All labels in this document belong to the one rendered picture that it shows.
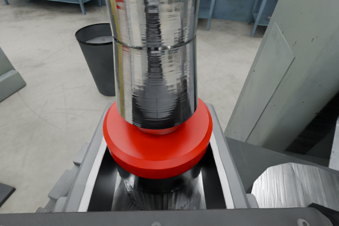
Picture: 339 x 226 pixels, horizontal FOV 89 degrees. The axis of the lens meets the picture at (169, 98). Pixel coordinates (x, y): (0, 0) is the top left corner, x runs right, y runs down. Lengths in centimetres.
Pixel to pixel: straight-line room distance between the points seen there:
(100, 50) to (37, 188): 112
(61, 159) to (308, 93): 157
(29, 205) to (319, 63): 162
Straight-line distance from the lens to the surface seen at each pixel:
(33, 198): 159
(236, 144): 17
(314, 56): 53
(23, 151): 185
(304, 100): 57
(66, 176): 38
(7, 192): 167
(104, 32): 206
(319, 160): 78
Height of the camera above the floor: 128
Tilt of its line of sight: 43 degrees down
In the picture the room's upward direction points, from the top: 3 degrees clockwise
